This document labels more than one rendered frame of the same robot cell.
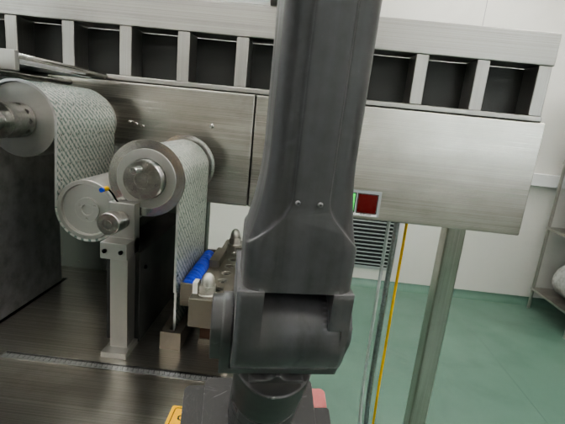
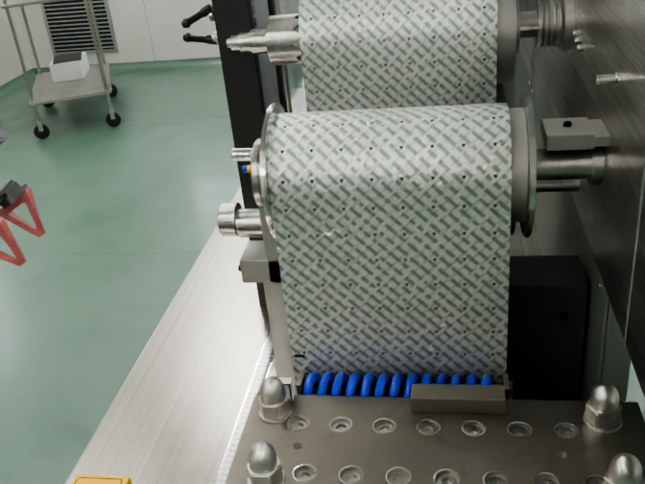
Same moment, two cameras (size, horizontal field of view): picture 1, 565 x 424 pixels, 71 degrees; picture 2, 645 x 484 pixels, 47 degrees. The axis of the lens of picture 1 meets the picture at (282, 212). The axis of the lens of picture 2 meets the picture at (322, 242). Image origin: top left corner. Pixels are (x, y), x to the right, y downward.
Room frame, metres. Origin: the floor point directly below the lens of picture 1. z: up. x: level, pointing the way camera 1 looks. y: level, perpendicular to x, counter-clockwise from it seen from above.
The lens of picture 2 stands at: (0.91, -0.46, 1.55)
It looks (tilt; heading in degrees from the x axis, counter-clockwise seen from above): 28 degrees down; 99
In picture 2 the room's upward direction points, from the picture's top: 6 degrees counter-clockwise
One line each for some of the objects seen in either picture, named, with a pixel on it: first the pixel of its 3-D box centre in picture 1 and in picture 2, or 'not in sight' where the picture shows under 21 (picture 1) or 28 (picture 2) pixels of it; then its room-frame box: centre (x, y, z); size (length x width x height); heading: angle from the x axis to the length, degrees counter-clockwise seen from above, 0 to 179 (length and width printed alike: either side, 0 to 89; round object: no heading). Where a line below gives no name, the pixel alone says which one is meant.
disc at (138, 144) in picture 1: (146, 178); (279, 172); (0.75, 0.26, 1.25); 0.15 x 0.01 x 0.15; 88
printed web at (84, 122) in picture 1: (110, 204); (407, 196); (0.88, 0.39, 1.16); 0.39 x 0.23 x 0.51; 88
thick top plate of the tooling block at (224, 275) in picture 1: (243, 278); (438, 474); (0.91, 0.08, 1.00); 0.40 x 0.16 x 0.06; 178
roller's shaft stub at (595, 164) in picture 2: not in sight; (564, 163); (1.04, 0.26, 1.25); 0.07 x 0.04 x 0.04; 178
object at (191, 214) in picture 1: (192, 233); (394, 311); (0.87, 0.20, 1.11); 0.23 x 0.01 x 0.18; 178
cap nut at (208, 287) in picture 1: (208, 283); (273, 396); (0.74, 0.13, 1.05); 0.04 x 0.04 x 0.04
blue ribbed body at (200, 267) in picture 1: (200, 269); (401, 388); (0.87, 0.18, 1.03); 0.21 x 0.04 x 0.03; 178
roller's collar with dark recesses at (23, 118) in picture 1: (8, 119); (293, 38); (0.74, 0.51, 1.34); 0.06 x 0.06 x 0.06; 88
